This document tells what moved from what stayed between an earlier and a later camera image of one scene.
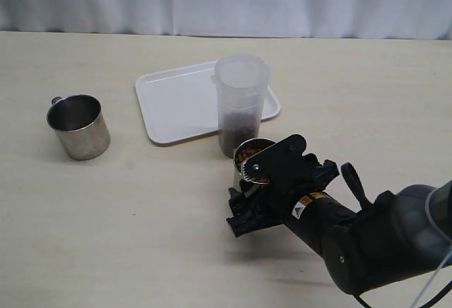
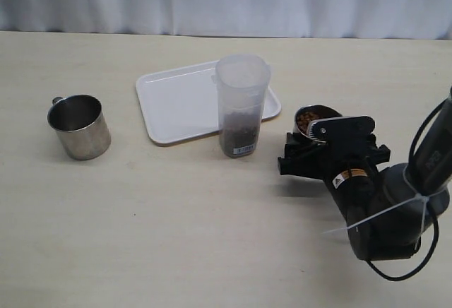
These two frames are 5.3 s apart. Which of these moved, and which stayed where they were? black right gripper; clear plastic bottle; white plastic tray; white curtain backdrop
Moved: black right gripper
Stayed: white plastic tray; clear plastic bottle; white curtain backdrop
